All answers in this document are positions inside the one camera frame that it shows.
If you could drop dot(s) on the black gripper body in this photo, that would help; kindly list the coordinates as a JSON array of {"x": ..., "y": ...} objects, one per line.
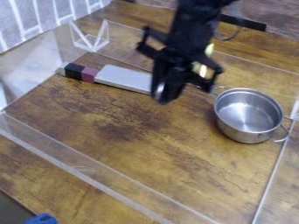
[{"x": 184, "y": 38}]

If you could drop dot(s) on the blue object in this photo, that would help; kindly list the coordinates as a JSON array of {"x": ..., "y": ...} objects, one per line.
[{"x": 42, "y": 218}]

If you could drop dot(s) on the silver metal pot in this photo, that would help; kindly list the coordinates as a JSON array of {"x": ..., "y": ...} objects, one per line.
[{"x": 249, "y": 116}]

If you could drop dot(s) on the spoon with yellow handle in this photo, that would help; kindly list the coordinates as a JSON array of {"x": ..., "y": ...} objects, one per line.
[{"x": 201, "y": 69}]

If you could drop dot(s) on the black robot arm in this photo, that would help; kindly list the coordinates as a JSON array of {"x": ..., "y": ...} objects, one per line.
[{"x": 199, "y": 12}]

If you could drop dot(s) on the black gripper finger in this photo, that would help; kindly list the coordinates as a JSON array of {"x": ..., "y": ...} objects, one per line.
[
  {"x": 171, "y": 85},
  {"x": 159, "y": 91}
]

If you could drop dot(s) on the clear acrylic triangular bracket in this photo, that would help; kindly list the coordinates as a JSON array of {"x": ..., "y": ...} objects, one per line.
[{"x": 89, "y": 42}]

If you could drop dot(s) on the black wall strip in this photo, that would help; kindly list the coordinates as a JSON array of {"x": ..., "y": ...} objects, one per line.
[{"x": 243, "y": 22}]

